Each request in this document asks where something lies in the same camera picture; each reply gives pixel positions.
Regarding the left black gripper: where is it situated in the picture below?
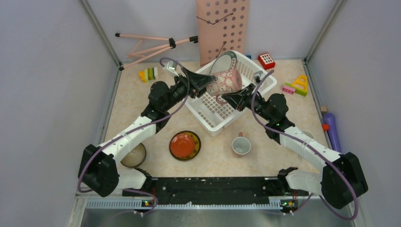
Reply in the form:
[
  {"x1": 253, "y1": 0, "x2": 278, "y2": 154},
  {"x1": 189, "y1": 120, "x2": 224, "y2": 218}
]
[{"x1": 163, "y1": 67, "x2": 216, "y2": 111}]

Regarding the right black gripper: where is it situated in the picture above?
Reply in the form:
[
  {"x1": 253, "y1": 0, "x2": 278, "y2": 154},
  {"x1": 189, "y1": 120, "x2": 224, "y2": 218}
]
[{"x1": 222, "y1": 83, "x2": 274, "y2": 122}]

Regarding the pink patterned mug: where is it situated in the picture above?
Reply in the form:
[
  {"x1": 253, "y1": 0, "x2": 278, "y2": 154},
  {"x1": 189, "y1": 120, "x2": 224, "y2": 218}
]
[{"x1": 206, "y1": 69, "x2": 243, "y2": 105}]

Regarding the white plastic dish rack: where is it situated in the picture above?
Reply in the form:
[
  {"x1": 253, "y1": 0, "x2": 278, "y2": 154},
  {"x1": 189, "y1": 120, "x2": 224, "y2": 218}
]
[{"x1": 184, "y1": 50, "x2": 278, "y2": 137}]

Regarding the white plate green rim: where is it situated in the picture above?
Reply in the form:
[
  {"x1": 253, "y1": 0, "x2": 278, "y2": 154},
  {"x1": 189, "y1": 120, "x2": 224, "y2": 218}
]
[{"x1": 209, "y1": 51, "x2": 237, "y2": 74}]

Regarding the brown ceramic bowl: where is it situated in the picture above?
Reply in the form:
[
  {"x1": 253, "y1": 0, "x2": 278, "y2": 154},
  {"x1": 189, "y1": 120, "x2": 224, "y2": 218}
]
[{"x1": 120, "y1": 143, "x2": 147, "y2": 168}]

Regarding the light green mug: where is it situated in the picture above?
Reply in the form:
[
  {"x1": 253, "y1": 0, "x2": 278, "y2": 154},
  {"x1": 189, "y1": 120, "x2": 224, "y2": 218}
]
[{"x1": 302, "y1": 130, "x2": 314, "y2": 139}]

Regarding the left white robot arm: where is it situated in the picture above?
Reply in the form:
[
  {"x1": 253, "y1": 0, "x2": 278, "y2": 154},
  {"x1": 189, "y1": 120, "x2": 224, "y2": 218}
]
[{"x1": 77, "y1": 67, "x2": 217, "y2": 197}]

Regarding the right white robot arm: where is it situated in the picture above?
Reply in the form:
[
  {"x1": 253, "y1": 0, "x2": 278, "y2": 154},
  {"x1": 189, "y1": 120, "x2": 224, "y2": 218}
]
[{"x1": 222, "y1": 84, "x2": 368, "y2": 209}]

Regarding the salmon mug white interior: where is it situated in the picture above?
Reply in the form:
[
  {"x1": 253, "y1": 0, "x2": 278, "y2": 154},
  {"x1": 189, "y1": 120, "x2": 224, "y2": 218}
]
[{"x1": 231, "y1": 132, "x2": 252, "y2": 157}]

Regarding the red grid toy block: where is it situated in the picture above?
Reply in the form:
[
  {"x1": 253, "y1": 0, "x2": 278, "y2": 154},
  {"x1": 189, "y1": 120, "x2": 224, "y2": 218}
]
[{"x1": 257, "y1": 52, "x2": 276, "y2": 70}]

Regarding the pink toy brick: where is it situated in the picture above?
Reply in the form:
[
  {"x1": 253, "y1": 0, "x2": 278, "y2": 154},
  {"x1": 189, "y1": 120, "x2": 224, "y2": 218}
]
[{"x1": 282, "y1": 86, "x2": 296, "y2": 95}]

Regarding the multicolour striped toy block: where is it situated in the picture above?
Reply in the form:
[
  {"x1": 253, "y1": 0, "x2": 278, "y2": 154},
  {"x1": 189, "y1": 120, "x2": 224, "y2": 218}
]
[{"x1": 138, "y1": 67, "x2": 158, "y2": 83}]

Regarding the pink perforated board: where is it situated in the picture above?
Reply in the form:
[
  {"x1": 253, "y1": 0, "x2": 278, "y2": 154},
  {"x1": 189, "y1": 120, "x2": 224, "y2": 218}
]
[{"x1": 196, "y1": 0, "x2": 250, "y2": 66}]

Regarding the pink tripod stand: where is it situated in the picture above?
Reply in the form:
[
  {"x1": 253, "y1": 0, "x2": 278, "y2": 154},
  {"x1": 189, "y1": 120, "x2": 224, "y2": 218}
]
[{"x1": 114, "y1": 32, "x2": 199, "y2": 71}]

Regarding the green toy brick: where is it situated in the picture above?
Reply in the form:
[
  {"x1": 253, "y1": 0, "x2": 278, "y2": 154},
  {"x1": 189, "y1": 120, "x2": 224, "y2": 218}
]
[{"x1": 285, "y1": 83, "x2": 308, "y2": 96}]

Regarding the yellow triangular toy block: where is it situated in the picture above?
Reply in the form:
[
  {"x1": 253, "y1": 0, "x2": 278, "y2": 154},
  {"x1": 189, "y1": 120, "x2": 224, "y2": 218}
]
[{"x1": 291, "y1": 75, "x2": 308, "y2": 91}]

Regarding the small wooden block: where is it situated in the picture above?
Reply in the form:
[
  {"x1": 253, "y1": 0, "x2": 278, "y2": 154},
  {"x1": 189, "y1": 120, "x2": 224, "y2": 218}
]
[{"x1": 320, "y1": 106, "x2": 328, "y2": 114}]

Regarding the purple cylinder toy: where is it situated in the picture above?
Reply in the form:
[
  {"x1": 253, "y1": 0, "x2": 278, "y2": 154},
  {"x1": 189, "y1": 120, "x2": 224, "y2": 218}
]
[{"x1": 322, "y1": 113, "x2": 342, "y2": 153}]

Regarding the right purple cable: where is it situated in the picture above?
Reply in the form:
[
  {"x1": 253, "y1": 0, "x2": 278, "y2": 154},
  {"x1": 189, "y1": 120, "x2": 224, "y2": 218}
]
[{"x1": 250, "y1": 69, "x2": 360, "y2": 221}]

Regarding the purple cable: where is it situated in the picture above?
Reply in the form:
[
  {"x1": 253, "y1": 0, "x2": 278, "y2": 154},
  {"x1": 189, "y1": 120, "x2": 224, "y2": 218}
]
[
  {"x1": 77, "y1": 57, "x2": 192, "y2": 193},
  {"x1": 250, "y1": 69, "x2": 360, "y2": 221}
]

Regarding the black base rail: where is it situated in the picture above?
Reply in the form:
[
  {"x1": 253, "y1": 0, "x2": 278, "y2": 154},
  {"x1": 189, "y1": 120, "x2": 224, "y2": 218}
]
[{"x1": 140, "y1": 177, "x2": 309, "y2": 206}]

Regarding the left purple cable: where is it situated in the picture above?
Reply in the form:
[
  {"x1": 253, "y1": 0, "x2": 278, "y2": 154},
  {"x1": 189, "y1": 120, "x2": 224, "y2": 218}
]
[{"x1": 77, "y1": 57, "x2": 192, "y2": 193}]

